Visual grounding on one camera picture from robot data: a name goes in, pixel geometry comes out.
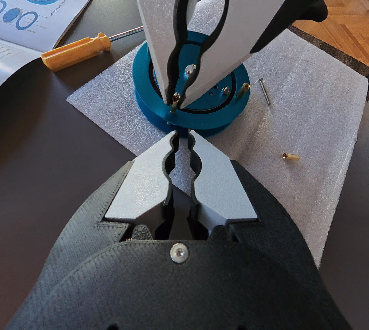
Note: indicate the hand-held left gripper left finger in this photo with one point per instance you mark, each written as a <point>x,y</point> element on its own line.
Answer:
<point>141,191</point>

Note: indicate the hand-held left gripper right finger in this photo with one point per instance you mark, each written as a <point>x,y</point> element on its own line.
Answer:
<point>225,191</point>

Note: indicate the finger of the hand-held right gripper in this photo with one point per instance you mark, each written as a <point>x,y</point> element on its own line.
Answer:
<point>259,1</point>
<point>158,7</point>

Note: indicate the blue round metal base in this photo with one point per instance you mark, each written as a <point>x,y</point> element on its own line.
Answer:
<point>144,93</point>

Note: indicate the blue disc with bearing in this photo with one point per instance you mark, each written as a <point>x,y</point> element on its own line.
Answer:
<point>219,96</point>

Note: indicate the brass standoff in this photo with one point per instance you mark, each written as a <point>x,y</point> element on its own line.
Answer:
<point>291,157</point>
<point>243,91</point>
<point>175,102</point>

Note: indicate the dark grey desk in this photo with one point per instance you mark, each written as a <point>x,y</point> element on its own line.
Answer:
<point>52,162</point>

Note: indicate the silver screw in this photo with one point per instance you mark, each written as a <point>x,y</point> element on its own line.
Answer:
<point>263,91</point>

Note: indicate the white foam sheet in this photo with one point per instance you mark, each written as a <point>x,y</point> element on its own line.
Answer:
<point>311,110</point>

